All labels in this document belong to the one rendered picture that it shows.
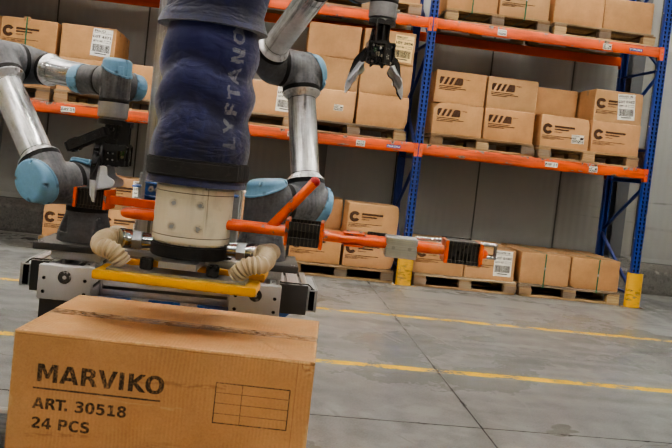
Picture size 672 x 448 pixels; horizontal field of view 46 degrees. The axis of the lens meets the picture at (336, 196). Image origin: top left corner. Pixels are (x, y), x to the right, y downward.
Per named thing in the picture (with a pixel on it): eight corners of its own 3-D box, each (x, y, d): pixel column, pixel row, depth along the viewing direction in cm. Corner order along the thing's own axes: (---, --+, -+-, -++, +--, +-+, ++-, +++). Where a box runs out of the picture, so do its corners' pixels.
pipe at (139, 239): (95, 260, 165) (97, 232, 164) (127, 246, 190) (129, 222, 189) (258, 279, 165) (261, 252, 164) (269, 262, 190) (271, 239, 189)
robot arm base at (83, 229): (63, 234, 232) (66, 201, 232) (116, 240, 234) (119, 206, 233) (49, 240, 217) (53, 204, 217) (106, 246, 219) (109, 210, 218)
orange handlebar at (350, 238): (68, 214, 174) (69, 198, 174) (108, 206, 204) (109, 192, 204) (489, 264, 174) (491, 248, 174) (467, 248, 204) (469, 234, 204)
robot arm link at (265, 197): (234, 220, 232) (239, 174, 231) (275, 222, 239) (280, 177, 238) (252, 225, 222) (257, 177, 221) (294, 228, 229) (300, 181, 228)
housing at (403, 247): (384, 257, 174) (386, 236, 173) (382, 253, 180) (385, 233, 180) (416, 260, 174) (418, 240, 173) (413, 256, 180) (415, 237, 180)
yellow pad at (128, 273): (90, 278, 163) (92, 254, 163) (104, 271, 173) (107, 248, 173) (255, 298, 163) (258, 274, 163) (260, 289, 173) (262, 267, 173)
